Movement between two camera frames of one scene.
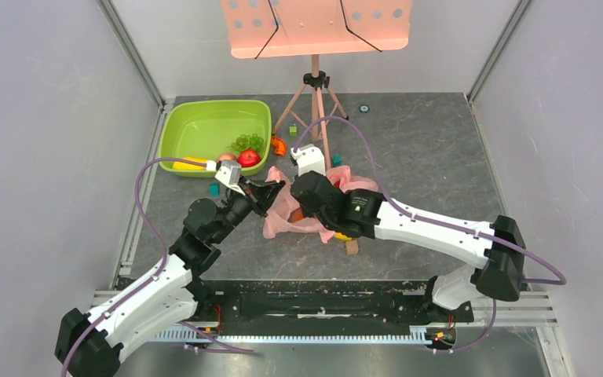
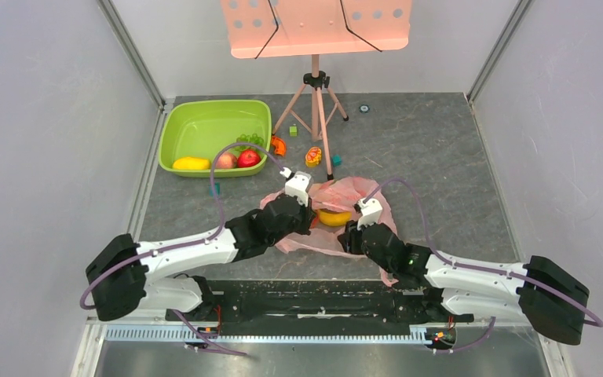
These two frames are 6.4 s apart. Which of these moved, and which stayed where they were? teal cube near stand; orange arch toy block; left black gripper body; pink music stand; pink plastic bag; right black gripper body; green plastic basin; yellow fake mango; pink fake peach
Moved: left black gripper body; pink plastic bag; right black gripper body
Stayed: pink music stand; yellow fake mango; teal cube near stand; orange arch toy block; pink fake peach; green plastic basin
